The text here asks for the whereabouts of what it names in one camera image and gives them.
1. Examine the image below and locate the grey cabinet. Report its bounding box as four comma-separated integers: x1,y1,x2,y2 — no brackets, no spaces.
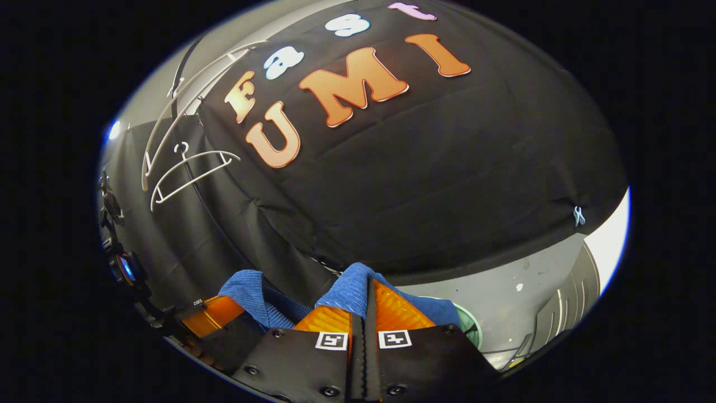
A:
484,242,602,371

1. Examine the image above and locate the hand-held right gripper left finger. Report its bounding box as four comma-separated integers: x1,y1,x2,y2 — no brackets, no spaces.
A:
232,305,365,403

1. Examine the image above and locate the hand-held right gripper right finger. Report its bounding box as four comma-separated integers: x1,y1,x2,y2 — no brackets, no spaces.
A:
365,279,498,403

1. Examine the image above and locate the green laundry hamper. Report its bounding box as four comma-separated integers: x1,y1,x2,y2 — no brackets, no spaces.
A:
452,302,483,351

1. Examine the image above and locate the black clothes rack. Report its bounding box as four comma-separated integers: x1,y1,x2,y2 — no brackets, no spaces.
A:
171,34,252,269

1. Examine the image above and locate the blue corduroy jacket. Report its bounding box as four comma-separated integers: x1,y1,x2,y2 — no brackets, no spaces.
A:
218,263,462,332

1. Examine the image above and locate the white plastic hanger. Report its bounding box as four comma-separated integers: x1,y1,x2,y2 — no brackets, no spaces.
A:
150,142,242,212
141,40,270,192

